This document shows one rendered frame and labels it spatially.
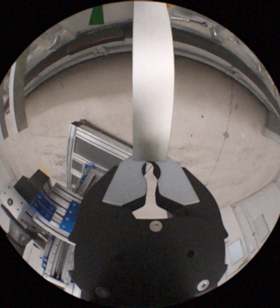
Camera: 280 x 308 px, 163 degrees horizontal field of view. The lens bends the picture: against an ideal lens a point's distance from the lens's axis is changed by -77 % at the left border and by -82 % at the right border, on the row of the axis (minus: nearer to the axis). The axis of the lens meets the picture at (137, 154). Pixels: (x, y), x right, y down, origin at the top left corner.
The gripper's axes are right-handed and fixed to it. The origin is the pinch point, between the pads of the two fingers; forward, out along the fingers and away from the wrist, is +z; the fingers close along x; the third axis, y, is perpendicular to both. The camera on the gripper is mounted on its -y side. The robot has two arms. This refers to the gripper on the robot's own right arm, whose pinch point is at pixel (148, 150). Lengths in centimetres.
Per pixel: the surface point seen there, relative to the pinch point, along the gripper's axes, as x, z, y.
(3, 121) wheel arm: -48.6, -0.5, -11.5
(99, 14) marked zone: -10.3, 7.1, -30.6
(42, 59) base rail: -35.8, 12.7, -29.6
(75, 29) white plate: -18.0, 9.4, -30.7
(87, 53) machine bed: -47, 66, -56
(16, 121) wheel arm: -23.6, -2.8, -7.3
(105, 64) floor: -36, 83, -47
